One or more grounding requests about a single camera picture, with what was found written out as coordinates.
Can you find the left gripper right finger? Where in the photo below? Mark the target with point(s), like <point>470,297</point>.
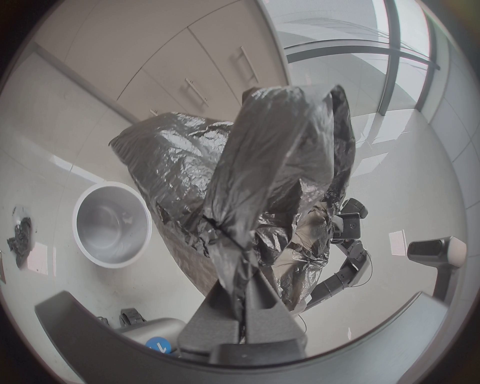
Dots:
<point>273,318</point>

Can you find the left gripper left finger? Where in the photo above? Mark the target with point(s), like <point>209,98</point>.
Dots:
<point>210,322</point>

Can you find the black plastic bag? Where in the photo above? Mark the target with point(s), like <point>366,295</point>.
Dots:
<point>262,157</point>

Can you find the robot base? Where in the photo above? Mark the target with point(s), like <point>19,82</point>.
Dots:
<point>157,330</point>

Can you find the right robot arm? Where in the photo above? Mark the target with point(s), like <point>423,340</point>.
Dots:
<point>337,279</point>

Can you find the white trash bin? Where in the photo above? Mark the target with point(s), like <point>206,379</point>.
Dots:
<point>112,225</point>

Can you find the crumpled black plastic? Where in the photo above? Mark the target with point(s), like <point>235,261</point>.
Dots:
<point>21,240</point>

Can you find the beige cabinet with drawers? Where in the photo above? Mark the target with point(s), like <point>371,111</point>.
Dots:
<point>168,48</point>

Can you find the window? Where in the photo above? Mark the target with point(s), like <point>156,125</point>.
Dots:
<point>337,30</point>

